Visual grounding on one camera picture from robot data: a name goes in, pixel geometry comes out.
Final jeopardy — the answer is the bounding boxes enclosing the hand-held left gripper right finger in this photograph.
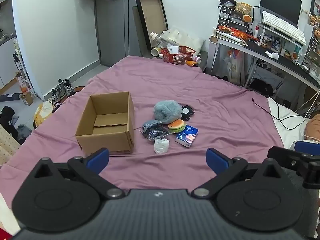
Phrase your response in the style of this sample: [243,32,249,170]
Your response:
[191,147,287,199]

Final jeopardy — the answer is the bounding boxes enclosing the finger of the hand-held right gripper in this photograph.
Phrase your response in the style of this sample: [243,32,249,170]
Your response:
[267,146,320,189]
[294,140,320,156]

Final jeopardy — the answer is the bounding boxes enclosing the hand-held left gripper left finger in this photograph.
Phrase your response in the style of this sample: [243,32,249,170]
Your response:
[26,148,126,201]

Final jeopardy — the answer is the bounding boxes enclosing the black patch with white label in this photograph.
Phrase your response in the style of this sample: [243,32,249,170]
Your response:
[180,106,195,121]

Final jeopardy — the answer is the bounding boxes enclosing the grey-blue fluffy plush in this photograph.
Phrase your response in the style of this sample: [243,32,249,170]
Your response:
[153,100,183,124]

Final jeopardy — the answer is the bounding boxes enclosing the white soft packet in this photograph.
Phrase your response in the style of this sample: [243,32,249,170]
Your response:
[153,138,170,155]

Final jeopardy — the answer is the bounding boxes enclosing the brown plush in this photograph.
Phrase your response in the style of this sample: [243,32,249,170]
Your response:
[303,113,320,142]

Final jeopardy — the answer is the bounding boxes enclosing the white pillow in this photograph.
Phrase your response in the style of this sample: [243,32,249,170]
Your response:
[267,97,312,151]

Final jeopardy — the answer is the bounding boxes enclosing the blue tissue pack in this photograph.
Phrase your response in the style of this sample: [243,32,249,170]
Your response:
[175,125,199,148]

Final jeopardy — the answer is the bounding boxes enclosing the burger squishy toy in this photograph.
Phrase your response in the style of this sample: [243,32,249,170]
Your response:
[168,119,186,133]

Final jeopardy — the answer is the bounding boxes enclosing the dark plastic-wrapped cloth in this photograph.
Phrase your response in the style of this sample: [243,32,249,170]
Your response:
[142,120,173,143]

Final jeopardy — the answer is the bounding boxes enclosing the black bag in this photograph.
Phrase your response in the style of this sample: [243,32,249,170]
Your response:
[249,78,275,97]

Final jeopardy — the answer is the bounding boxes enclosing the yellow bag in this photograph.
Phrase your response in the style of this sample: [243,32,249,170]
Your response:
[33,101,54,130]

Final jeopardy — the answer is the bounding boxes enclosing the purple bed sheet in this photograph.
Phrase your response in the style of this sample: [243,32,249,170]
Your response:
[0,55,285,210]

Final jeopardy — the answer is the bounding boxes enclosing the grey sneaker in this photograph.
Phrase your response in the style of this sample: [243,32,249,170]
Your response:
[61,79,76,96]
[51,83,66,103]

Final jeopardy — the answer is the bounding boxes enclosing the grey clothes pile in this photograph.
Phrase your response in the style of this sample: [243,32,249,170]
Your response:
[16,124,33,141]

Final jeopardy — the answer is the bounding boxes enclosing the small cardboard box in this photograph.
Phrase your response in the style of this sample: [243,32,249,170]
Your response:
[20,91,34,106]

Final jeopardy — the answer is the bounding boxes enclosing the white tote bag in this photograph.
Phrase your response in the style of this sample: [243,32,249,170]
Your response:
[223,48,247,85]

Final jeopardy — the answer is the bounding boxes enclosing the black clothes pile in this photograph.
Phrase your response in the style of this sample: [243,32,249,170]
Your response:
[0,106,20,141]

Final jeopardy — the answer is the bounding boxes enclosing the red plastic basket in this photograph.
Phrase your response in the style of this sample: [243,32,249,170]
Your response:
[160,45,196,65]

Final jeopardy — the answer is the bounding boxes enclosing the white monitor stand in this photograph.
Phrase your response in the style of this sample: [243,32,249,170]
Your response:
[258,22,305,64]

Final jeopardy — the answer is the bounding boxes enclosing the white keyboard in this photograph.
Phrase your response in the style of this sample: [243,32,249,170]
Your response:
[261,10,307,46]

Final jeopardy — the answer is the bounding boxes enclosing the white plastic bag pile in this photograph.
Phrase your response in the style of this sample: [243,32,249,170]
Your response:
[162,26,205,56]

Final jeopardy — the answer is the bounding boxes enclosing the grey door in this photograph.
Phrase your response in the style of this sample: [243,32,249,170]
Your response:
[94,0,156,67]

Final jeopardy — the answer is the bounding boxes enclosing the red snack packets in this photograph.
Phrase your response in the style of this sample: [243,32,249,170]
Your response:
[216,25,260,41]

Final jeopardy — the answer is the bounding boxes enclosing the white cabinet with shelf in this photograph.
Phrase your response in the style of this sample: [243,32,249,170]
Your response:
[0,0,20,92]

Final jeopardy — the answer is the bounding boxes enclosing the clear plastic bottle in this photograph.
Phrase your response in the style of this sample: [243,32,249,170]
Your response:
[149,32,173,48]

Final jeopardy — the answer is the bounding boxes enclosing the grey drawer organiser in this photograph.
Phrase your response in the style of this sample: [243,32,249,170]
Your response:
[217,6,251,31]

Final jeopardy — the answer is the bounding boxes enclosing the black monitor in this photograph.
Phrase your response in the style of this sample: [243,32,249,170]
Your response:
[259,0,303,28]

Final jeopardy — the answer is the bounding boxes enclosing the flat black-rimmed cardboard lid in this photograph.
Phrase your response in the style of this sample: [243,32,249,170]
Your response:
[135,0,169,50]

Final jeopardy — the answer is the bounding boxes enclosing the wicker basket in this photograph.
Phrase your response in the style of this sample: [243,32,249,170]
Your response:
[235,2,252,16]

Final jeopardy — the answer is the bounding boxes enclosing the black cable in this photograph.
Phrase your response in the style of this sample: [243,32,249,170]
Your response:
[251,98,311,131]

